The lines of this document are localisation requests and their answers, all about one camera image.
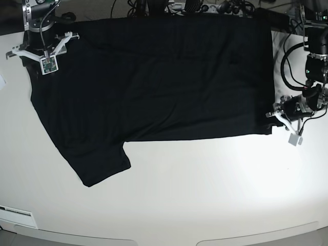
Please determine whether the image-right robot arm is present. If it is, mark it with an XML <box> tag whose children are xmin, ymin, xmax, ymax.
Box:
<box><xmin>280</xmin><ymin>1</ymin><xmax>327</xmax><ymax>121</ymax></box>

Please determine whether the black T-shirt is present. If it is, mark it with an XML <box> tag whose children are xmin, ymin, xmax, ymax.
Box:
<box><xmin>23</xmin><ymin>15</ymin><xmax>275</xmax><ymax>187</ymax></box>

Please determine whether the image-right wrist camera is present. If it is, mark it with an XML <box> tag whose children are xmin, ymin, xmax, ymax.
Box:
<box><xmin>289</xmin><ymin>133</ymin><xmax>303</xmax><ymax>146</ymax></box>

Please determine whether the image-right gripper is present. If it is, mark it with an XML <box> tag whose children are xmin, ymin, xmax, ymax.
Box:
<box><xmin>280</xmin><ymin>94</ymin><xmax>315</xmax><ymax>122</ymax></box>

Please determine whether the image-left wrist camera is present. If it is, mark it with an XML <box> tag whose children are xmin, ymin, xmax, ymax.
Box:
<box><xmin>39</xmin><ymin>56</ymin><xmax>58</xmax><ymax>75</ymax></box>

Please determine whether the black equipment box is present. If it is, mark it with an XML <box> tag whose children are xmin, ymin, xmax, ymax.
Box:
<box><xmin>254</xmin><ymin>8</ymin><xmax>290</xmax><ymax>32</ymax></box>

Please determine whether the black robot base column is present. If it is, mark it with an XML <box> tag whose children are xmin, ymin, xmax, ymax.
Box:
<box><xmin>147</xmin><ymin>0</ymin><xmax>166</xmax><ymax>17</ymax></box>

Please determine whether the white power strip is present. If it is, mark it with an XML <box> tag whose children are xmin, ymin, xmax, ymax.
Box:
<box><xmin>199</xmin><ymin>1</ymin><xmax>242</xmax><ymax>15</ymax></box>

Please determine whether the image-left robot arm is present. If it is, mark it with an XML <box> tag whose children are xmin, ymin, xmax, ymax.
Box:
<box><xmin>22</xmin><ymin>1</ymin><xmax>76</xmax><ymax>55</ymax></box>

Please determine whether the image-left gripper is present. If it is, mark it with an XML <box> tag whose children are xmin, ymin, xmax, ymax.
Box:
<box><xmin>24</xmin><ymin>25</ymin><xmax>66</xmax><ymax>55</ymax></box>

